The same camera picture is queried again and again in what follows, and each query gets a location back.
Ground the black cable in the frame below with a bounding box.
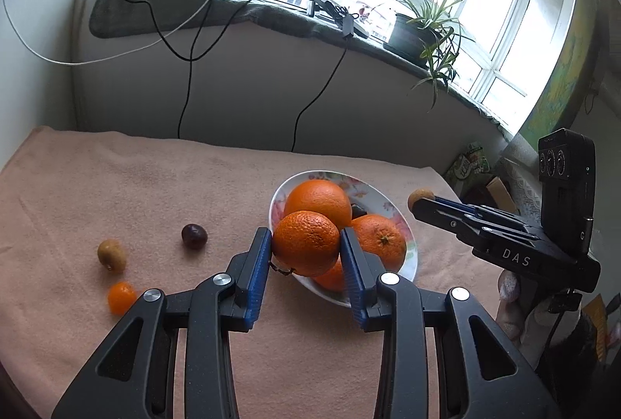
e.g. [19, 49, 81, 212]
[291, 7, 362, 154]
[114, 0, 255, 141]

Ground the white cable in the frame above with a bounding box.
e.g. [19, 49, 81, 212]
[0, 0, 217, 67]

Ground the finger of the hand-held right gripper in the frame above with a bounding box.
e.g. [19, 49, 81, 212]
[411, 198, 487, 251]
[433, 195, 501, 224]

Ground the large round orange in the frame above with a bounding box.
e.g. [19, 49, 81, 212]
[349, 214, 408, 275]

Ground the black device on sill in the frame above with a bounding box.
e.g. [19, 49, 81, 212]
[307, 0, 370, 39]

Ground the green patterned packet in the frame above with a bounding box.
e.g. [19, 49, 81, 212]
[445, 142, 492, 188]

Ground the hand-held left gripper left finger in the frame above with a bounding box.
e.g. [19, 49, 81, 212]
[51, 227, 274, 419]

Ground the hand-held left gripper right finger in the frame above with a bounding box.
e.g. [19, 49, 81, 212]
[339, 227, 564, 419]

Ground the yellow green wall poster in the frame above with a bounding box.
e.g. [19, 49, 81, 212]
[521, 0, 602, 139]

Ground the floral white plate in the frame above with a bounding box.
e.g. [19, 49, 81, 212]
[269, 170, 419, 309]

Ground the person's right hand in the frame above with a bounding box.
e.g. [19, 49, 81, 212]
[496, 270, 541, 369]

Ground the pink towel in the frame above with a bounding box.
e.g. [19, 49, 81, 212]
[0, 125, 549, 419]

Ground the cardboard box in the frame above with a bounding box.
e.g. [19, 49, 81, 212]
[484, 175, 519, 215]

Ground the brown kiwi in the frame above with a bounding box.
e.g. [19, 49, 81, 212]
[97, 239, 128, 274]
[407, 188, 435, 211]

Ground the grey sill cloth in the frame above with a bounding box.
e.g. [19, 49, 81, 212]
[90, 0, 515, 141]

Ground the white cabinet panel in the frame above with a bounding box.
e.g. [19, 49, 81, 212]
[0, 0, 95, 143]

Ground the small mandarin with twig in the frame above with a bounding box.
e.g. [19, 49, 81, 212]
[268, 210, 341, 277]

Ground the potted spider plant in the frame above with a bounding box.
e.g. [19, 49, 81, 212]
[371, 0, 477, 112]

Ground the tall orange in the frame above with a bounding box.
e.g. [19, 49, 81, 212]
[283, 180, 353, 230]

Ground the grey patterned cloth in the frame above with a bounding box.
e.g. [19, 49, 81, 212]
[497, 133, 546, 221]

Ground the tiny orange kumquat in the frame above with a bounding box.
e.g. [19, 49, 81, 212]
[107, 281, 139, 316]

